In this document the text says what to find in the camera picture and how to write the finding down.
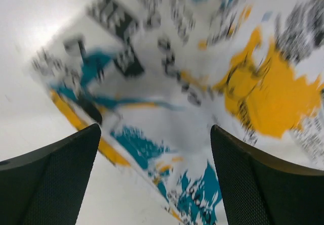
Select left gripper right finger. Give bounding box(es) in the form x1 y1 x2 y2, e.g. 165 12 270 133
210 125 323 225

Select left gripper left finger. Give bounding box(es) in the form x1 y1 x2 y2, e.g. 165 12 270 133
1 124 101 224

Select white teal yellow patterned shorts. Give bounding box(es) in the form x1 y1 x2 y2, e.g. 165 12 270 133
32 0 323 224

